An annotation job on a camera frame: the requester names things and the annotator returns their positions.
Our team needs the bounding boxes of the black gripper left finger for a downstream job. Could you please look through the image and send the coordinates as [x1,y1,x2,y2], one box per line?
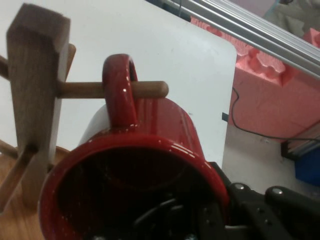
[184,199,226,240]

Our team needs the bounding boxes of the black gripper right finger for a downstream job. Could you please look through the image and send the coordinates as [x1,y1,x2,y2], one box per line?
[207,161,320,240]

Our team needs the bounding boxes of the red enamel mug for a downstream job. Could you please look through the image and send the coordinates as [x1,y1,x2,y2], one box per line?
[37,53,232,240]

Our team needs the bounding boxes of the blue plastic crate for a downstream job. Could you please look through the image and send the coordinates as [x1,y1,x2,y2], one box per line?
[294,146,320,187]

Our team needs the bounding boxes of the black edged metal profile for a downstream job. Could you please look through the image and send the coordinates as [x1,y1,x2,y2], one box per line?
[280,136,320,161]

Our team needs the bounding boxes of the pink foam block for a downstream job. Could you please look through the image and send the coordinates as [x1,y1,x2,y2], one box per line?
[223,47,320,145]

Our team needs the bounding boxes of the small pink foam chunk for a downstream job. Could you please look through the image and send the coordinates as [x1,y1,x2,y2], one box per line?
[302,26,320,49]

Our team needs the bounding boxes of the pink foam packing piece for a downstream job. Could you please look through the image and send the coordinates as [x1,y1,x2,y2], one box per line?
[189,14,241,51]

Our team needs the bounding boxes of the brown wooden mug tree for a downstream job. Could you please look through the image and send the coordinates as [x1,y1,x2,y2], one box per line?
[0,2,169,217]

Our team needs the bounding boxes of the thin black floor cable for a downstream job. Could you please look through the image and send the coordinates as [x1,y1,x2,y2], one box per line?
[229,86,320,141]

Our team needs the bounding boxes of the slanting aluminium side rail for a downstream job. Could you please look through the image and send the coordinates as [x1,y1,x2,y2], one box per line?
[147,0,320,81]

